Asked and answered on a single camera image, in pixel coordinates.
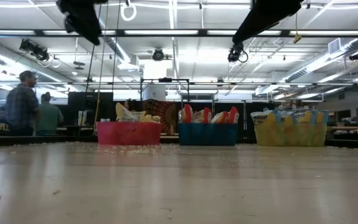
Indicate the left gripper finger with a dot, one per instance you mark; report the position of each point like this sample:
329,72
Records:
92,18
76,21

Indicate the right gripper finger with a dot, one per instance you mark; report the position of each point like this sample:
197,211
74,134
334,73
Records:
259,15
286,12

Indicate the blue Maruchan ramen pack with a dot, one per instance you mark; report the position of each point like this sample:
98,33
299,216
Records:
320,117
261,117
303,117
283,118

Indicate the red plastic bin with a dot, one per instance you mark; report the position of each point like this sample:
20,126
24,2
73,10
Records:
129,133

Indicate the yellow hanging tag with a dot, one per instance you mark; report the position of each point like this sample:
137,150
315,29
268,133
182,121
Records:
297,39

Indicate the black stage spotlights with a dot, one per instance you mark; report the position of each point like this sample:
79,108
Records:
34,49

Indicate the white ceiling vent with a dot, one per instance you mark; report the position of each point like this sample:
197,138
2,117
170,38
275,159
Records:
334,46

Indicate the black monitor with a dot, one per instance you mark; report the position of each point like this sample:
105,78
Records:
76,105

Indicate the black ceiling speaker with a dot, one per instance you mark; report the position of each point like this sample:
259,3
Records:
356,56

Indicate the yellow plastic bin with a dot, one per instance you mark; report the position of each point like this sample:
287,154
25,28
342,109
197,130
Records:
291,137

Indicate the blue plastic bin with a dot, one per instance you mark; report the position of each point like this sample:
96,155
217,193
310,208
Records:
208,135

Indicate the wooden background table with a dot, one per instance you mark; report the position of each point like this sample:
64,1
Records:
346,127

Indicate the silver ceiling air duct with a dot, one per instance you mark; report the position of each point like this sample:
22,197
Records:
118,51
315,66

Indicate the horizontal black truss rail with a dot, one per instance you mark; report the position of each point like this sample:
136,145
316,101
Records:
259,83

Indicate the round black ceiling camera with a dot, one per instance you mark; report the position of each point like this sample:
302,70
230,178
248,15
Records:
158,55

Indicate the black aluminium table frame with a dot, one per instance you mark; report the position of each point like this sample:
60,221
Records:
42,140

